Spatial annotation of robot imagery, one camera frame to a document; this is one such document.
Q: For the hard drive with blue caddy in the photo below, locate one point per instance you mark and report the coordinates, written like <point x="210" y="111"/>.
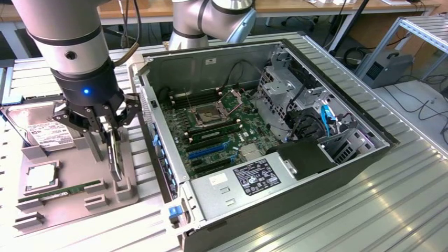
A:
<point x="12" y="100"/>

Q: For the blue case latch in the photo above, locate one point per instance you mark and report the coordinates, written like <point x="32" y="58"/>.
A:
<point x="173" y="212"/>

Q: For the blue expansion slot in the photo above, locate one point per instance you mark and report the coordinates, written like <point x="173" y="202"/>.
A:
<point x="209" y="153"/>

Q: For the black intrusion switch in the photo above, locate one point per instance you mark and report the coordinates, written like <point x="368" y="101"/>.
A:
<point x="152" y="103"/>

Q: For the open black PC case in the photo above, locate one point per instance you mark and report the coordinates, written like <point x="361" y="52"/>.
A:
<point x="297" y="218"/>

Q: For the silver hard disk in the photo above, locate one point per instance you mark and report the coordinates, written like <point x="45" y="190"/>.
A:
<point x="34" y="118"/>

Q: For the black RAM slot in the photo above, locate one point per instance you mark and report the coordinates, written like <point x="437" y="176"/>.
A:
<point x="202" y="95"/>
<point x="202" y="98"/>
<point x="202" y="127"/>
<point x="202" y="102"/>

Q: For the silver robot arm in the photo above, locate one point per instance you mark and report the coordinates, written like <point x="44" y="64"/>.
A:
<point x="62" y="26"/>

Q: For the grey parts rack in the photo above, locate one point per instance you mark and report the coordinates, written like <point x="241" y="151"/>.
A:
<point x="69" y="210"/>

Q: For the silver power supply unit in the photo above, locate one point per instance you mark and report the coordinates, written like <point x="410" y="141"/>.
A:
<point x="224" y="199"/>

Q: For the silver CPU chip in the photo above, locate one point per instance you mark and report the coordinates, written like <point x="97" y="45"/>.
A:
<point x="41" y="177"/>

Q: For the grey machine box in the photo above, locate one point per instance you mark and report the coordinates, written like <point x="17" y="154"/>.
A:
<point x="388" y="71"/>

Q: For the CPU socket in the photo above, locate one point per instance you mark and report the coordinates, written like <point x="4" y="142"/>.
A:
<point x="206" y="115"/>

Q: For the black disk connector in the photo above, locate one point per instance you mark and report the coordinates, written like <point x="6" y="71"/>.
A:
<point x="304" y="126"/>

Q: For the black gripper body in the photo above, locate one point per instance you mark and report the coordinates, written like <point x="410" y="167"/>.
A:
<point x="86" y="86"/>

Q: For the white case label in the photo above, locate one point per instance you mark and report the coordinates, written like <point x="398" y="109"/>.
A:
<point x="210" y="61"/>

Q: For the black slanted pole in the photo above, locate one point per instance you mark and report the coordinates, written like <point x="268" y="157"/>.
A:
<point x="348" y="25"/>

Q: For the metal socket cover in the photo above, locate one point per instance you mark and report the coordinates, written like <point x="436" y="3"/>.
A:
<point x="230" y="101"/>

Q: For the thin locking lever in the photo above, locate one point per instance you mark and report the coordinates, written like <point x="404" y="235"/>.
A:
<point x="189" y="101"/>

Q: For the green RAM stick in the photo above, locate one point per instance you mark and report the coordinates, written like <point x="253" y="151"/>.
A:
<point x="69" y="189"/>
<point x="216" y="132"/>

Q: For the short black expansion slot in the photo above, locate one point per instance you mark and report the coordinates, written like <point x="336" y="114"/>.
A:
<point x="198" y="161"/>

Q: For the aluminium profile frame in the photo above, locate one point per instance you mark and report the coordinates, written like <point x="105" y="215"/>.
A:
<point x="425" y="31"/>

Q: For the silver finned heatsink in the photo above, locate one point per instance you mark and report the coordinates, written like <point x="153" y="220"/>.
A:
<point x="249" y="153"/>

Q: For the grey perforated disk bay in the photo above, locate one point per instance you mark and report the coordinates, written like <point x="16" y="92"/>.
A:
<point x="349" y="149"/>

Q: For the black rating label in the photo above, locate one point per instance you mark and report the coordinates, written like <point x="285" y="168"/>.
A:
<point x="257" y="177"/>

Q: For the silver disk bay cage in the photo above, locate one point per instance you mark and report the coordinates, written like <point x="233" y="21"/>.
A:
<point x="276" y="89"/>

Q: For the black plastic shroud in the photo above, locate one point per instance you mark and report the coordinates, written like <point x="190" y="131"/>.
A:
<point x="304" y="157"/>

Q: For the graphics card with metal bracket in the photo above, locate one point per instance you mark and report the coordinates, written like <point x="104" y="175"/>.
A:
<point x="117" y="162"/>

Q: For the green motherboard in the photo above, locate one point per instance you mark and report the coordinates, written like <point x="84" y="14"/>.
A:
<point x="252" y="131"/>

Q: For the black office chair base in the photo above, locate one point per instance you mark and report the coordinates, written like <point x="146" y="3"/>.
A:
<point x="304" y="19"/>

